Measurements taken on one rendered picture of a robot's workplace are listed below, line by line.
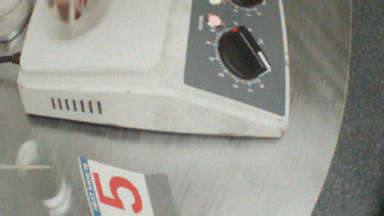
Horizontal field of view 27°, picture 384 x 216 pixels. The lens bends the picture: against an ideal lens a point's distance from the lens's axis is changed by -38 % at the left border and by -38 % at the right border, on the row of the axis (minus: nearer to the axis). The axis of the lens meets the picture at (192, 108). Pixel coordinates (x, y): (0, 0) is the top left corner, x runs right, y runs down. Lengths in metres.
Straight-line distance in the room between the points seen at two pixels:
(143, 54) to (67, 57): 0.06
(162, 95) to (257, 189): 0.10
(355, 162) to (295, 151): 0.82
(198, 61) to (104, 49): 0.06
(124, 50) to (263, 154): 0.13
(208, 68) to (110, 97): 0.06
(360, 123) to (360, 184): 0.12
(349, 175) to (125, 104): 0.88
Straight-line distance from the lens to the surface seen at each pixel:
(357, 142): 1.55
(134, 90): 0.67
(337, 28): 0.78
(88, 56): 0.66
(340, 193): 1.52
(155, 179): 0.72
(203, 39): 0.69
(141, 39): 0.66
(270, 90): 0.71
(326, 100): 0.75
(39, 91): 0.69
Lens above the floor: 1.44
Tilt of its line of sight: 68 degrees down
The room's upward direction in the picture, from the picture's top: straight up
